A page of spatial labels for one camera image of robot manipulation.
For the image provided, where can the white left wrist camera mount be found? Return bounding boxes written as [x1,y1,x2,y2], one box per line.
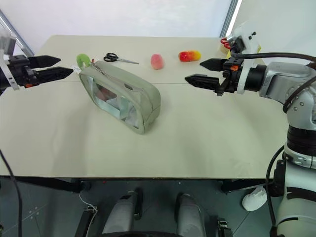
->
[0,34,20,91]

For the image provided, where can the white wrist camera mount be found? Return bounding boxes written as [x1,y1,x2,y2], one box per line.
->
[0,34,20,91]
[226,22,263,95]

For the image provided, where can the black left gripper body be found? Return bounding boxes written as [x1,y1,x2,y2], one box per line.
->
[8,55,40,89]

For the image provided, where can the pink toy peach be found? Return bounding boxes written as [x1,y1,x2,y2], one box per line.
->
[151,54,164,71]

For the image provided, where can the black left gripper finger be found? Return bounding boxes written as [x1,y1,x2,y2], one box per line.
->
[36,66,75,82]
[29,55,62,69]

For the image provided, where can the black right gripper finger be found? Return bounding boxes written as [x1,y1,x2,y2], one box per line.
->
[199,58,227,73]
[185,74,221,91]

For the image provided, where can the grey-green zip pouch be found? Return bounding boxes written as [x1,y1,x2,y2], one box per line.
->
[79,60,161,135]

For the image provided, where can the aluminium frame post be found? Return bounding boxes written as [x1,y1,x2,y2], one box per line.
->
[219,0,244,38]
[0,9,36,58]

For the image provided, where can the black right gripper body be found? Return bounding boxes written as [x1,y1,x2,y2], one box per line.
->
[214,57,244,97]

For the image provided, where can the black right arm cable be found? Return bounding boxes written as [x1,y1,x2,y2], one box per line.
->
[265,145,287,237]

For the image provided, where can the black-handled scissors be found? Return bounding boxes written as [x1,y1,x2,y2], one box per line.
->
[103,52,140,65]

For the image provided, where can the thin white cord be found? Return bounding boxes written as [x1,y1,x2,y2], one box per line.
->
[79,193,98,237]

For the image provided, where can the grey right robot leg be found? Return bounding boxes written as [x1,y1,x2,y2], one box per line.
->
[174,192,207,237]

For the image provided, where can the red-yellow toy mango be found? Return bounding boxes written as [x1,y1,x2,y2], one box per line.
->
[178,50,202,63]

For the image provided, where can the grey robot leg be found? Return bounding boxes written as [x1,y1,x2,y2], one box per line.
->
[174,192,207,237]
[102,188,144,236]

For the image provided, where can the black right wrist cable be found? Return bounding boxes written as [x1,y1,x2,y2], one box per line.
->
[230,50,316,115]

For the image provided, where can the black table frame bar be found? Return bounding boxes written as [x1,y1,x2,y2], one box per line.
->
[0,176,81,194]
[220,179,275,195]

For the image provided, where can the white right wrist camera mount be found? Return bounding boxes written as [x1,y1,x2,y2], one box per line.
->
[226,22,263,95]

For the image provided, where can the grey left robot leg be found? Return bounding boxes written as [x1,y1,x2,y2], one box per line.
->
[102,188,144,236]

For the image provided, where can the black stand foot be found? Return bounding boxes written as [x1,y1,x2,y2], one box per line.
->
[217,220,234,237]
[74,205,98,237]

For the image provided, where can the thin black cable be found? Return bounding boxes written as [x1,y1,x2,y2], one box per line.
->
[0,149,24,237]

